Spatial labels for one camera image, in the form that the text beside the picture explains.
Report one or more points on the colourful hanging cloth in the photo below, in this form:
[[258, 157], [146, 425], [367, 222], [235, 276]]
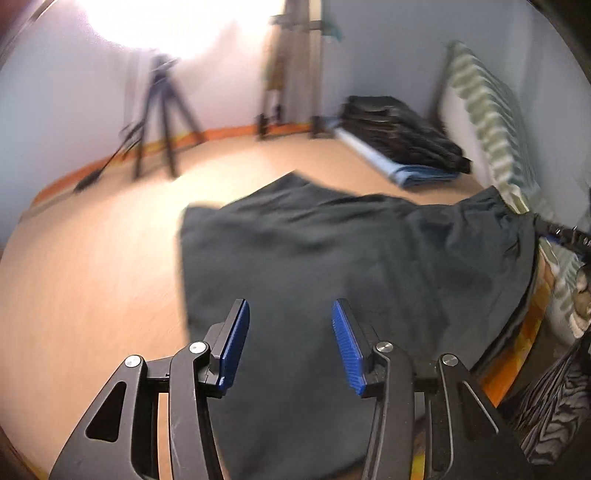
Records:
[[276, 74]]

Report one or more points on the folded blue cloth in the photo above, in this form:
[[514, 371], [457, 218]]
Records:
[[406, 175]]

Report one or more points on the person's striped clothing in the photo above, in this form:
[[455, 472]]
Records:
[[554, 406]]

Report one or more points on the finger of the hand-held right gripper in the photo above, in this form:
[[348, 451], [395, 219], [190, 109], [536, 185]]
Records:
[[561, 233]]

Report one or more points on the dark green pants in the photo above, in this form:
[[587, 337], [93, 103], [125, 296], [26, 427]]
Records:
[[323, 240]]

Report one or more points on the beige mat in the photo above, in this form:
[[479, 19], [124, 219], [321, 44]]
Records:
[[92, 277]]

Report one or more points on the small black tripod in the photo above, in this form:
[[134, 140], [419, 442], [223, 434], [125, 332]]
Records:
[[161, 101]]

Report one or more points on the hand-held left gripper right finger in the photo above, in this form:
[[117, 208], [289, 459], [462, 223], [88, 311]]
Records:
[[348, 350]]

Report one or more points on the teal hanging tag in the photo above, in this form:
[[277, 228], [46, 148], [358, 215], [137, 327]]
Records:
[[334, 30]]

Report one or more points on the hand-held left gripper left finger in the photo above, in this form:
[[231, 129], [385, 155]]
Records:
[[235, 350]]

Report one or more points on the dark wooden frame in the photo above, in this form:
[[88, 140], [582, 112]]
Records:
[[436, 106]]

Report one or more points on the tall grey tripod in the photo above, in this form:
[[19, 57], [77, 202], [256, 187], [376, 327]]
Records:
[[314, 69]]

